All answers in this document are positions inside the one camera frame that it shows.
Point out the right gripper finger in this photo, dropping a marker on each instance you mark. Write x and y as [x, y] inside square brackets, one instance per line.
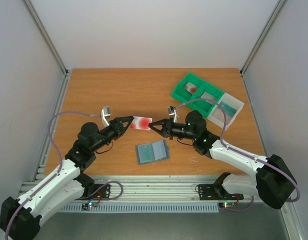
[160, 131]
[158, 122]

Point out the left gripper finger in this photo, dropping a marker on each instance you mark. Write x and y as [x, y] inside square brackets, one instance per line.
[124, 119]
[125, 124]

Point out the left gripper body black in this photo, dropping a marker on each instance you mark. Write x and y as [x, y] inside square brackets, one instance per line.
[115, 134]

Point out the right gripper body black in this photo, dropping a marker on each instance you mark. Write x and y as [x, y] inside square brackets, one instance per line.
[166, 128]

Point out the red circle card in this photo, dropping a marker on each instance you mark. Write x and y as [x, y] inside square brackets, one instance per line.
[141, 123]
[190, 87]

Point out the teal card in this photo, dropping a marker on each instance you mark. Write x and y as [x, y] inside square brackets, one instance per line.
[146, 153]
[229, 110]

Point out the teal card holder wallet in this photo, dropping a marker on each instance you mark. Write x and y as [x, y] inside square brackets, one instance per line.
[161, 151]

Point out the grey card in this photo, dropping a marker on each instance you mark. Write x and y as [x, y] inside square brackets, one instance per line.
[208, 97]

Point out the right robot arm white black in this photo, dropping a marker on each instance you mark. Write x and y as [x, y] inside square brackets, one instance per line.
[267, 178]

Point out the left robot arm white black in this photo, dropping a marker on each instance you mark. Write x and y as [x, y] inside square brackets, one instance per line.
[21, 218]

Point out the green plastic bin far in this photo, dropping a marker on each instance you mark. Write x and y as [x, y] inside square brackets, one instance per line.
[180, 94]

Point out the green plastic bin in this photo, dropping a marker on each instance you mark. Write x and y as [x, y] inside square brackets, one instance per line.
[180, 94]
[205, 91]

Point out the green plastic bin middle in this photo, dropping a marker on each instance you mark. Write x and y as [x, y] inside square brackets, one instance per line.
[205, 91]

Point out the white plastic bin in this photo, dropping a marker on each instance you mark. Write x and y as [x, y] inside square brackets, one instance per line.
[216, 115]

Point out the left small circuit board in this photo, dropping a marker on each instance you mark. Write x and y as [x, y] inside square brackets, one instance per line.
[88, 206]

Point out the small circuit board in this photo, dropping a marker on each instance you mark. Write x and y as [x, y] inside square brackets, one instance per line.
[227, 205]
[88, 206]

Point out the right small circuit board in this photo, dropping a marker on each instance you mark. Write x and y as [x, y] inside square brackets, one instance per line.
[227, 205]

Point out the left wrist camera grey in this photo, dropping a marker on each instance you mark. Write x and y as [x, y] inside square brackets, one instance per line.
[105, 112]

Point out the aluminium rail base frame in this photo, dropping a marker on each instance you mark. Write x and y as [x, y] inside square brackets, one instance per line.
[147, 92]

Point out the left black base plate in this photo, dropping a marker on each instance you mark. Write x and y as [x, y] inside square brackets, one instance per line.
[104, 191]

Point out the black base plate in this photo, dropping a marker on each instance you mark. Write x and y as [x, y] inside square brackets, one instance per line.
[104, 191]
[207, 192]

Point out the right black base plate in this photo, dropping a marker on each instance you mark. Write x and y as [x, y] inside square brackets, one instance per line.
[207, 192]

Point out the left aluminium corner post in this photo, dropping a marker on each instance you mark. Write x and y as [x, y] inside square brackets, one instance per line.
[42, 30]

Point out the aluminium corner post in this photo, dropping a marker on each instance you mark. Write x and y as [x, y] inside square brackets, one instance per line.
[42, 30]
[263, 34]

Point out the right aluminium corner post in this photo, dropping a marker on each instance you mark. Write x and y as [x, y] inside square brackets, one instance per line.
[263, 34]

